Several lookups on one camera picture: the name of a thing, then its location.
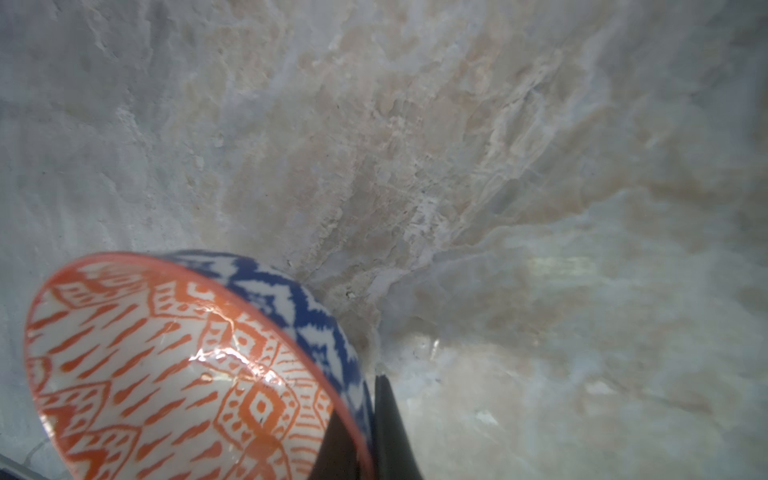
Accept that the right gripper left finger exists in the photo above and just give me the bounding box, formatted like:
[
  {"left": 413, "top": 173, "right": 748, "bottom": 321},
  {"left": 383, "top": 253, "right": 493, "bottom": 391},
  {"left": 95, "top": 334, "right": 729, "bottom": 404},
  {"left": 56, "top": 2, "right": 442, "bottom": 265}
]
[{"left": 308, "top": 411, "right": 360, "bottom": 480}]

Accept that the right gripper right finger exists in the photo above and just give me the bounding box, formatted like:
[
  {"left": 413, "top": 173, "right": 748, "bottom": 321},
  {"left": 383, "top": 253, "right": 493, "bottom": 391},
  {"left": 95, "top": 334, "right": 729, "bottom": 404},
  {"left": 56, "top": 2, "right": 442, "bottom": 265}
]
[{"left": 374, "top": 375, "right": 423, "bottom": 480}]

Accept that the red patterned ceramic bowl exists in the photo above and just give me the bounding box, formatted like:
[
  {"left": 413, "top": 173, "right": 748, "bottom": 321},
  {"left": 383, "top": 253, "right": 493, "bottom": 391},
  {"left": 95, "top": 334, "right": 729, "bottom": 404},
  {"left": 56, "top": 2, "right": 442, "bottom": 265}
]
[{"left": 24, "top": 250, "right": 375, "bottom": 479}]

